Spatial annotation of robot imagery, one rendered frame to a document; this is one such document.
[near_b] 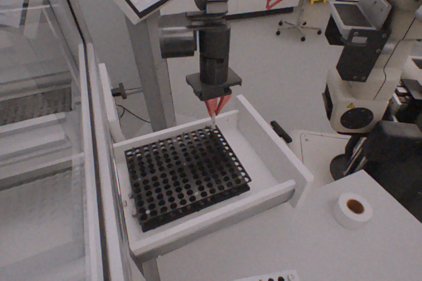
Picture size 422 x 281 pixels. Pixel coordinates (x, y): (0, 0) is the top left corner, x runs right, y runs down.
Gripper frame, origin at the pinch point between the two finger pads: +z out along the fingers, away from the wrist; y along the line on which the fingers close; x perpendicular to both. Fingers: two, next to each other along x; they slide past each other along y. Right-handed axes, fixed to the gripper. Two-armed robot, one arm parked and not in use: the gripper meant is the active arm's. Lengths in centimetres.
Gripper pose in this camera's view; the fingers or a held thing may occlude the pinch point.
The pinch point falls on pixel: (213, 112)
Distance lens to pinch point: 55.2
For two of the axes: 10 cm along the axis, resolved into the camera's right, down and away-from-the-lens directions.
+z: -0.1, 7.4, 6.7
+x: 4.1, 6.1, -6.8
